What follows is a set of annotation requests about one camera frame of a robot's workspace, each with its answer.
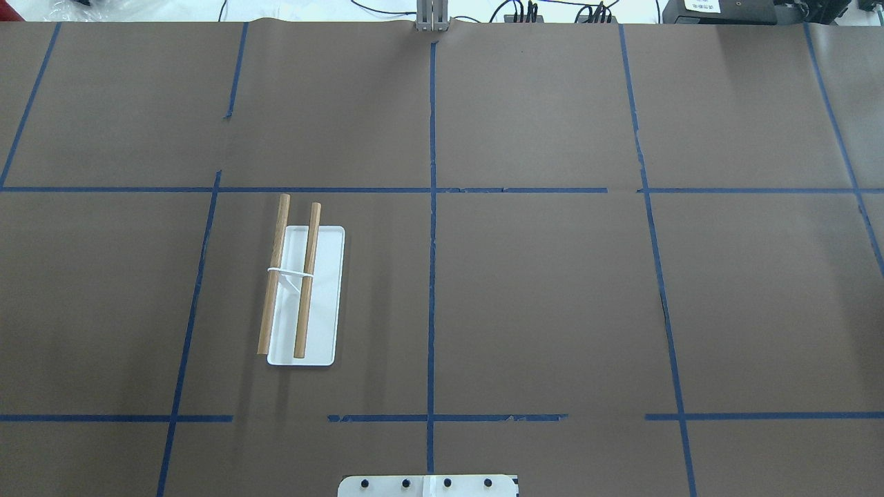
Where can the white wooden towel rack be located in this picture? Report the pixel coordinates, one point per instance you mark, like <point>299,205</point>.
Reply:
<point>301,310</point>

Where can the left usb hub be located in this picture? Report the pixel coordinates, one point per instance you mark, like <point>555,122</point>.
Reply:
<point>523,12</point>

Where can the black computer box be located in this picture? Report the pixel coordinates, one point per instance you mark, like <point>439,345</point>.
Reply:
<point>757,13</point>

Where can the aluminium frame post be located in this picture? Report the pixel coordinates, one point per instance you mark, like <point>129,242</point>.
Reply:
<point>432,16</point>

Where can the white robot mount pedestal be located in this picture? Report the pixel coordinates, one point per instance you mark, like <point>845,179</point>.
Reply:
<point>430,485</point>

